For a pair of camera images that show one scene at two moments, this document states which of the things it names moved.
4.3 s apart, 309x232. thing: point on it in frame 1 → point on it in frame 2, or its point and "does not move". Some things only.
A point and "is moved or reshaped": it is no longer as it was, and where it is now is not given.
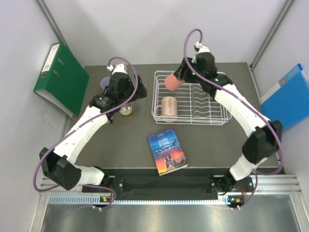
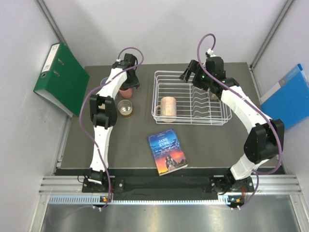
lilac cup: x=105 y=82 does not move
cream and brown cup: x=126 y=110 does not move
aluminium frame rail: x=261 y=184 does not move
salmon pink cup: x=172 y=83 is moved or reshaped
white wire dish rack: x=188 y=105 does not move
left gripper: x=141 y=92 → x=134 y=83
